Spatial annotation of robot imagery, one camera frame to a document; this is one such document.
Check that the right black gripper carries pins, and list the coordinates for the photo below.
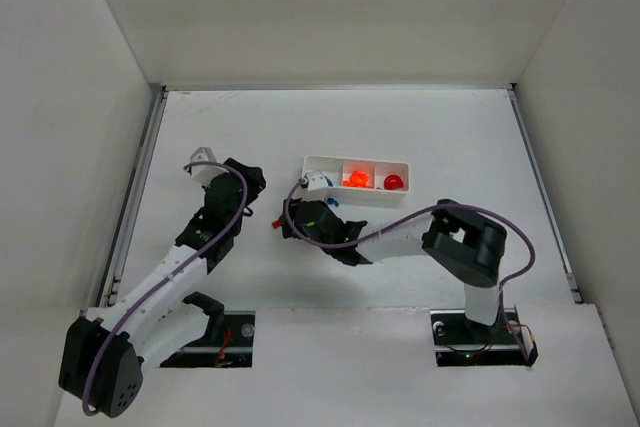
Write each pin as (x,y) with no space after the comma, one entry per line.
(290,222)

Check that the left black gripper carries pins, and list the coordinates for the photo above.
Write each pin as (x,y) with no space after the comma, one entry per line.
(247,176)

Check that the orange round lego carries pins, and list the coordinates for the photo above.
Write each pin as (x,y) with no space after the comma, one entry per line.
(358,179)

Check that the red dome lego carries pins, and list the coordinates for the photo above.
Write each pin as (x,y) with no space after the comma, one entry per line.
(393,182)

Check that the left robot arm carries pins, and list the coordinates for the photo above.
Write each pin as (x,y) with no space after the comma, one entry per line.
(106,355)

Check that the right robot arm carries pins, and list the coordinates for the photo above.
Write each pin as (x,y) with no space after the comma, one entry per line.
(465,243)

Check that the white three-compartment tray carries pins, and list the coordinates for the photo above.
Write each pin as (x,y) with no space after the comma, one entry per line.
(339,168)

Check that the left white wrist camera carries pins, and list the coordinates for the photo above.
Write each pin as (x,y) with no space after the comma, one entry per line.
(201,166)

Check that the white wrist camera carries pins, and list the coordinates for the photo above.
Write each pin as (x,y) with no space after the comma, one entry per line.
(313,183)
(201,166)

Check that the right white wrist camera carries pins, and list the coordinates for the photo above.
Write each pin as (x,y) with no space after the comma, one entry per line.
(313,183)

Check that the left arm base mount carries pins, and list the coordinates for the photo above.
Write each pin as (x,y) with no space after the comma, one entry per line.
(225,343)

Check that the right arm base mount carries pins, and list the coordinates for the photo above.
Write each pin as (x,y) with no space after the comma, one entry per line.
(458,342)

